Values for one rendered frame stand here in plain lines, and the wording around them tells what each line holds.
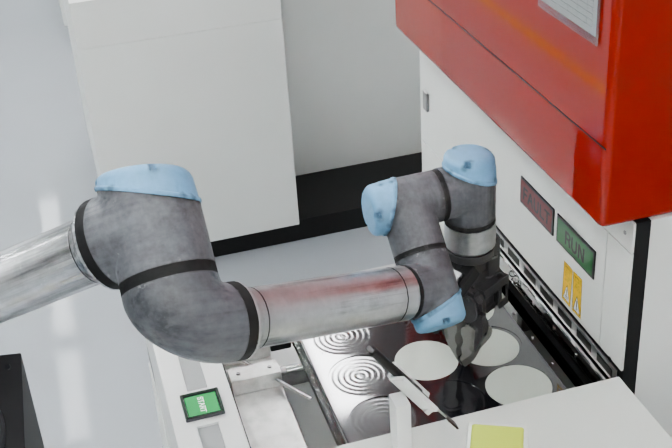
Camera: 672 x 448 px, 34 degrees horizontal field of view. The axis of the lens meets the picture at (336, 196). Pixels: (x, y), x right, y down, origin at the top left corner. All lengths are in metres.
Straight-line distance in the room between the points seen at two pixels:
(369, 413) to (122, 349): 1.82
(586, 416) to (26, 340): 2.28
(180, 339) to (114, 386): 2.00
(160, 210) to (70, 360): 2.15
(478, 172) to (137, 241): 0.51
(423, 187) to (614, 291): 0.30
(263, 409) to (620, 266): 0.58
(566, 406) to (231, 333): 0.52
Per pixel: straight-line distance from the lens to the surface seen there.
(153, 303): 1.24
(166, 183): 1.27
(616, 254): 1.54
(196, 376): 1.66
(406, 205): 1.49
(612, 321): 1.60
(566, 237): 1.67
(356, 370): 1.72
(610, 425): 1.54
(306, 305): 1.33
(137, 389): 3.21
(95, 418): 3.15
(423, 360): 1.74
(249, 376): 1.72
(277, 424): 1.67
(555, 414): 1.55
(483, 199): 1.54
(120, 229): 1.27
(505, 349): 1.76
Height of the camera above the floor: 1.97
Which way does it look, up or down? 29 degrees down
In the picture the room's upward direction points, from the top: 4 degrees counter-clockwise
